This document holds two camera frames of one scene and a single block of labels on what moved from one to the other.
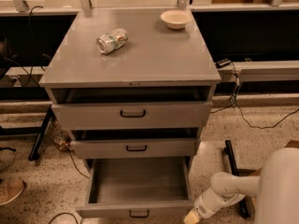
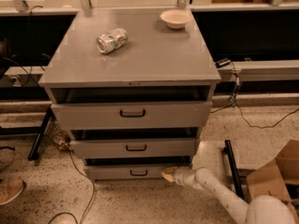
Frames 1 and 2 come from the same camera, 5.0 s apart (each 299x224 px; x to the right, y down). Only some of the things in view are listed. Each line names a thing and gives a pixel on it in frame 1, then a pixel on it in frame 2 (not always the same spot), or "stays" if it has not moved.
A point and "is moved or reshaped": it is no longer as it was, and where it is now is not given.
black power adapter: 222,63 stays
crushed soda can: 111,40 stays
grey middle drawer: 135,147 stays
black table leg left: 38,131 stays
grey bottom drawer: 137,188 is moved or reshaped
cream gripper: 201,208 -> 179,175
